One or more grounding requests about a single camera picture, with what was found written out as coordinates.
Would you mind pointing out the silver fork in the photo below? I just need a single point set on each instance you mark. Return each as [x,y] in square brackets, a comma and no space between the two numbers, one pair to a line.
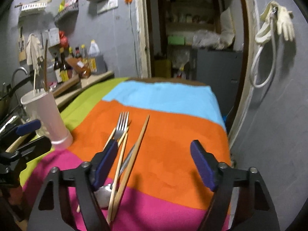
[121,126]

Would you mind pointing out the grey wall shelf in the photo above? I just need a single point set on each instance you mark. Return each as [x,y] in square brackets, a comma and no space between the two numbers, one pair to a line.
[66,11]

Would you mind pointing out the wall socket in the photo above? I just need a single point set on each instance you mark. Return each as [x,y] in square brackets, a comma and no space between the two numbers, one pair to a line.
[107,5]

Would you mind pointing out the white wall rack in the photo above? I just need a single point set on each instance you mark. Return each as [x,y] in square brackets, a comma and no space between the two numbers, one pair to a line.
[34,7]

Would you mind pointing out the light bamboo chopstick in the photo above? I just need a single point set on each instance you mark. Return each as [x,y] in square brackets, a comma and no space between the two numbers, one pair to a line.
[117,177]
[119,142]
[110,137]

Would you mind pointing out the black cabinet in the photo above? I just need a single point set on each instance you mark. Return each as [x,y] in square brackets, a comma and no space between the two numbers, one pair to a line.
[221,71]

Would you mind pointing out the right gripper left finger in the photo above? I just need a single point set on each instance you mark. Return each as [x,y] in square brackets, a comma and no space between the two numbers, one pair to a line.
[52,211]

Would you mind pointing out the hanging white cloth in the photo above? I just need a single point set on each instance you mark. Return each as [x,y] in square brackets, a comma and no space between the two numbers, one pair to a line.
[34,51]

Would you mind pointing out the fingers of the left gripper seen outside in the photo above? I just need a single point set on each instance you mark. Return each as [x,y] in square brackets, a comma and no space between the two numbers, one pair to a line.
[17,138]

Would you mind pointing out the white plastic utensil caddy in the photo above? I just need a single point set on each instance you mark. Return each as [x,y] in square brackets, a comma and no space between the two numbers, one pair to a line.
[42,106]

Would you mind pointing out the wooden knife holder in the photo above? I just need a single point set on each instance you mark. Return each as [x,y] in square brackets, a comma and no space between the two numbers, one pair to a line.
[21,46]

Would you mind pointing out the dark soy sauce bottle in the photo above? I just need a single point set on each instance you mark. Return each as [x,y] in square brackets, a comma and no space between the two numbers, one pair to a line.
[63,69]

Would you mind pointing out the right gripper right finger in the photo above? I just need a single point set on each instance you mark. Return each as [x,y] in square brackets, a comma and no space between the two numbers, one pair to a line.
[254,210]

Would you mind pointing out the white rubber gloves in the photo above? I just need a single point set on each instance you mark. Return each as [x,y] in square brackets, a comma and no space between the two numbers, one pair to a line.
[278,19]

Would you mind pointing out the silver spoon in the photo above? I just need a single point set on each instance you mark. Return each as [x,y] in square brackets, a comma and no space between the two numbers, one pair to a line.
[103,194]

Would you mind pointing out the white wall box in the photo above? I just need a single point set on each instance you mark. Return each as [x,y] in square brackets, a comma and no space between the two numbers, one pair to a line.
[53,34]

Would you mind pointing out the colourful striped towel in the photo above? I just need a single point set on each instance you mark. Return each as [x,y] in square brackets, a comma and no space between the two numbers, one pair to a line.
[164,191]

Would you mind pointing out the chrome faucet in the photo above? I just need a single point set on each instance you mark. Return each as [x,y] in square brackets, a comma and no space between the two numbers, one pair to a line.
[15,74]

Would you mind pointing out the red plastic bag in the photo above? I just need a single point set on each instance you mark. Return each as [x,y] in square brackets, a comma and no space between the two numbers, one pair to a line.
[63,39]

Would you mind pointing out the clear plastic bag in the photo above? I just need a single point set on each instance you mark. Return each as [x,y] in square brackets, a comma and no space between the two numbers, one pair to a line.
[205,39]

